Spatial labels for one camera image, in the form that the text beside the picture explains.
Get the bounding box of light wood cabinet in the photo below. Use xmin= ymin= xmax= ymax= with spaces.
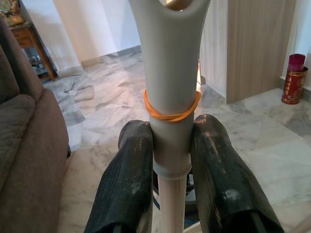
xmin=200 ymin=0 xmax=297 ymax=104

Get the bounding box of brown wooden side table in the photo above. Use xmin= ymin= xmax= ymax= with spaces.
xmin=8 ymin=20 xmax=58 ymax=82

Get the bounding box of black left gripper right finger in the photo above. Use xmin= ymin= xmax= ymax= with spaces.
xmin=190 ymin=113 xmax=285 ymax=233

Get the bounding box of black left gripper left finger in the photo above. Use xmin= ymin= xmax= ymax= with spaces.
xmin=84 ymin=120 xmax=155 ymax=233

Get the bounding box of orange rubber band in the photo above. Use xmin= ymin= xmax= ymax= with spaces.
xmin=143 ymin=89 xmax=202 ymax=122

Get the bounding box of golden ornament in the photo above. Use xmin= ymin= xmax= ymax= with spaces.
xmin=0 ymin=0 xmax=25 ymax=26

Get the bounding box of grey-brown fabric sofa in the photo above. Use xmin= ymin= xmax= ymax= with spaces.
xmin=0 ymin=17 xmax=71 ymax=233

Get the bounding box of red incense stick tin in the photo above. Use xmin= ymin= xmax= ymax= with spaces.
xmin=281 ymin=52 xmax=309 ymax=105

